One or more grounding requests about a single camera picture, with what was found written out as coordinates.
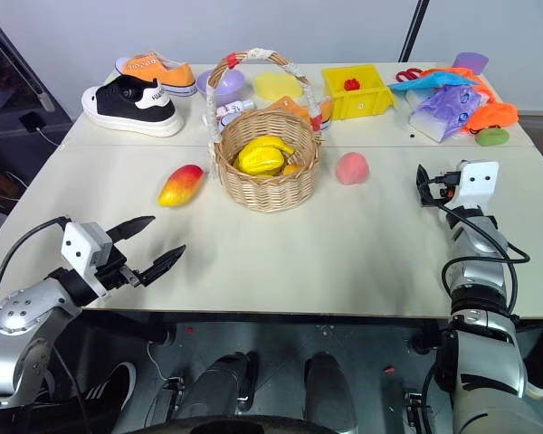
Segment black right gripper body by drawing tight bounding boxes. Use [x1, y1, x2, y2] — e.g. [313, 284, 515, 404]
[417, 174, 458, 209]

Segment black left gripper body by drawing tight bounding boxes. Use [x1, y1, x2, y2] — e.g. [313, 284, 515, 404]
[94, 246, 144, 291]

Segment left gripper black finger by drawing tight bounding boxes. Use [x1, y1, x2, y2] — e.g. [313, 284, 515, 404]
[106, 215, 157, 245]
[138, 244, 188, 288]

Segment green oval object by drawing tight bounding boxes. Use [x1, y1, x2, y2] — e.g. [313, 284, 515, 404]
[475, 127, 511, 147]

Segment red yellow mango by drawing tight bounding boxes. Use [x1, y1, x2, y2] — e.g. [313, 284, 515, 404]
[157, 164, 205, 209]

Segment pink peach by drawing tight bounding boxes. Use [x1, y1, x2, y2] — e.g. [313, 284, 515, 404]
[335, 152, 371, 186]

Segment purple printed plastic bag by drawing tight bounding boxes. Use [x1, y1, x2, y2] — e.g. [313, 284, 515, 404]
[408, 83, 488, 144]

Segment blue plastic bag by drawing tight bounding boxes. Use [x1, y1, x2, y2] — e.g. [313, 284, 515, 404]
[387, 71, 475, 94]

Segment yellow plastic bin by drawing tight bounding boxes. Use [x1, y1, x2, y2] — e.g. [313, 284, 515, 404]
[320, 63, 400, 122]

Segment black white sneaker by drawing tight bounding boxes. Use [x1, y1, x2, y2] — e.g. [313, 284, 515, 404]
[81, 74, 186, 138]

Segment purple plastic cup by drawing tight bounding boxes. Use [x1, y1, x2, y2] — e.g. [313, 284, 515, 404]
[453, 52, 491, 76]

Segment black striped shoe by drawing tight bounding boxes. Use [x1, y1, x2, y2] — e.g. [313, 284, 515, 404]
[77, 361, 138, 433]

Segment dark rounded robot leg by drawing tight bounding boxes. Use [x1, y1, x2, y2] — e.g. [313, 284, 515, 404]
[301, 351, 359, 429]
[178, 351, 260, 429]

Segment black slanted pole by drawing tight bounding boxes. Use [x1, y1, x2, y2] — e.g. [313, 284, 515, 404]
[397, 0, 432, 64]

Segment yellow bell pepper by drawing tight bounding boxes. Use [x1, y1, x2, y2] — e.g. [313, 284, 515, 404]
[233, 140, 285, 177]

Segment black phone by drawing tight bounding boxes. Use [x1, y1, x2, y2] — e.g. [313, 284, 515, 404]
[18, 111, 44, 134]

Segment yellow banana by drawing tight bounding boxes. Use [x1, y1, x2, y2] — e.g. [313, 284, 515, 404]
[252, 137, 296, 157]

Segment small white bottle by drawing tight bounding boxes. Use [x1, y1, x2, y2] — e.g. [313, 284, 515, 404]
[215, 99, 257, 120]

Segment yellow round sponge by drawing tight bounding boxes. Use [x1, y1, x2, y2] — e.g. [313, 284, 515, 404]
[253, 71, 306, 101]

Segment purple plastic bowl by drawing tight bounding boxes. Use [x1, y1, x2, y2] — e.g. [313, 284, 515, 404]
[195, 67, 247, 103]

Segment dark monitor with stand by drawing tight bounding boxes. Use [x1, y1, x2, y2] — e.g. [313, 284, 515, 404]
[0, 0, 73, 133]

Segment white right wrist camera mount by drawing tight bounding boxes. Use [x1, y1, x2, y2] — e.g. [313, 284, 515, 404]
[450, 160, 500, 210]

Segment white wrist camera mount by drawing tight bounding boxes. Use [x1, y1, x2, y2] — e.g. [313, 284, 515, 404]
[450, 160, 500, 210]
[61, 221, 115, 299]

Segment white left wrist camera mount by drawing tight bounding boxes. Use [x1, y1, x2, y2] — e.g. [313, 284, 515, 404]
[61, 221, 115, 299]

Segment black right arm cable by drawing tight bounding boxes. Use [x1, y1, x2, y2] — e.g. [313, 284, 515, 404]
[423, 174, 531, 320]

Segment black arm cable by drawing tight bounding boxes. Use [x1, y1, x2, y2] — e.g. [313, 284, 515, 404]
[0, 216, 70, 317]
[423, 174, 531, 320]

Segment red handled scissors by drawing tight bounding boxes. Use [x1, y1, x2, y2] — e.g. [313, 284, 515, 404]
[395, 67, 424, 84]

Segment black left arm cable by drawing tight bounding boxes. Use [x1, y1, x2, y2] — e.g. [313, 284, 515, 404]
[0, 216, 70, 317]

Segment white charging cable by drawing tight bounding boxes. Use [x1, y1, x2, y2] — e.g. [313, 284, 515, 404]
[34, 127, 63, 148]

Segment wicker basket with handle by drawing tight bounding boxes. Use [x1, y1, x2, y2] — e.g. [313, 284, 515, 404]
[205, 46, 333, 213]

